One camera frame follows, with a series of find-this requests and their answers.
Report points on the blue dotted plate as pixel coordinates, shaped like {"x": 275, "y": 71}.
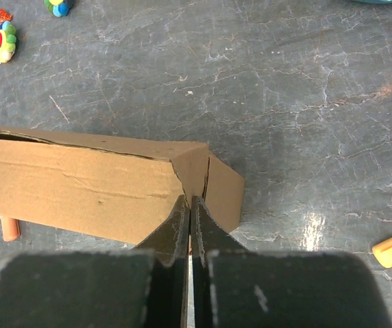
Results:
{"x": 379, "y": 2}

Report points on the yellow flower keychain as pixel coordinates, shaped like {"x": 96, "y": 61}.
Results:
{"x": 7, "y": 41}

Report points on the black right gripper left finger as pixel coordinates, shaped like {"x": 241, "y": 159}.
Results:
{"x": 146, "y": 286}

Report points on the orange highlighter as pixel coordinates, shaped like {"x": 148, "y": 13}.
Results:
{"x": 10, "y": 229}

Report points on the brown cardboard box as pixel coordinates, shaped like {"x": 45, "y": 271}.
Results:
{"x": 111, "y": 187}

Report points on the rainbow flower plush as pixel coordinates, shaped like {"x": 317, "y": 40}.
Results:
{"x": 59, "y": 8}

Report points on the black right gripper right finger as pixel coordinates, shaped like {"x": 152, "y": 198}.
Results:
{"x": 236, "y": 287}

